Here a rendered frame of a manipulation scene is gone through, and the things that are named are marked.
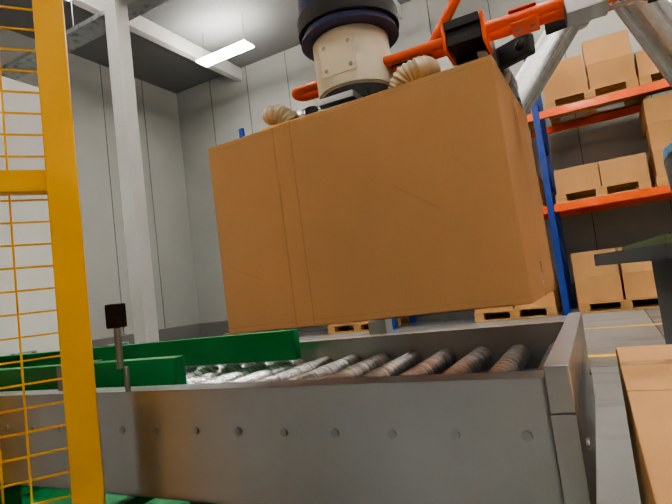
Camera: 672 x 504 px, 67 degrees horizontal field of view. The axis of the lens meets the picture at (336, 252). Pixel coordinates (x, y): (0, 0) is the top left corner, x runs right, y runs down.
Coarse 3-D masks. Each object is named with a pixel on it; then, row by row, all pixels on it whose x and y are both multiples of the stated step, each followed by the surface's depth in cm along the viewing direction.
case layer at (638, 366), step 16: (624, 352) 100; (640, 352) 98; (656, 352) 96; (624, 368) 86; (640, 368) 84; (656, 368) 83; (624, 384) 76; (640, 384) 74; (656, 384) 73; (624, 400) 100; (640, 400) 66; (656, 400) 65; (640, 416) 59; (656, 416) 58; (640, 432) 54; (656, 432) 53; (640, 448) 50; (656, 448) 49; (640, 464) 59; (656, 464) 45; (640, 480) 74; (656, 480) 42; (640, 496) 98; (656, 496) 39
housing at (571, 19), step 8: (568, 0) 92; (576, 0) 91; (584, 0) 90; (592, 0) 90; (600, 0) 89; (608, 0) 89; (568, 8) 92; (576, 8) 91; (584, 8) 91; (592, 8) 91; (600, 8) 91; (568, 16) 93; (576, 16) 93; (584, 16) 94; (592, 16) 94; (600, 16) 94; (568, 24) 96; (576, 24) 96
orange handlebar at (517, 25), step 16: (560, 0) 92; (512, 16) 96; (528, 16) 95; (544, 16) 97; (560, 16) 96; (496, 32) 101; (512, 32) 99; (528, 32) 100; (416, 48) 104; (432, 48) 103; (304, 96) 120
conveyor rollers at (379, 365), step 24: (312, 360) 143; (336, 360) 136; (360, 360) 143; (384, 360) 136; (408, 360) 127; (432, 360) 118; (456, 360) 132; (480, 360) 116; (504, 360) 104; (528, 360) 124
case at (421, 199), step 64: (320, 128) 96; (384, 128) 90; (448, 128) 84; (512, 128) 89; (256, 192) 103; (320, 192) 96; (384, 192) 90; (448, 192) 84; (512, 192) 79; (256, 256) 102; (320, 256) 96; (384, 256) 89; (448, 256) 84; (512, 256) 79; (256, 320) 102; (320, 320) 95
